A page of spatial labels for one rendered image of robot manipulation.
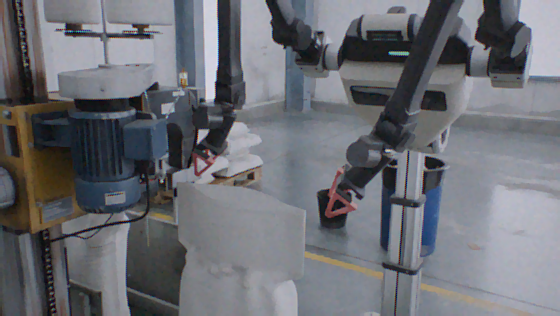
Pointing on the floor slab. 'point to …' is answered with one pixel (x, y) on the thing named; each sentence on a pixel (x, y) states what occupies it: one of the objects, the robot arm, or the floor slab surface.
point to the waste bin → (432, 180)
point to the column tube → (24, 270)
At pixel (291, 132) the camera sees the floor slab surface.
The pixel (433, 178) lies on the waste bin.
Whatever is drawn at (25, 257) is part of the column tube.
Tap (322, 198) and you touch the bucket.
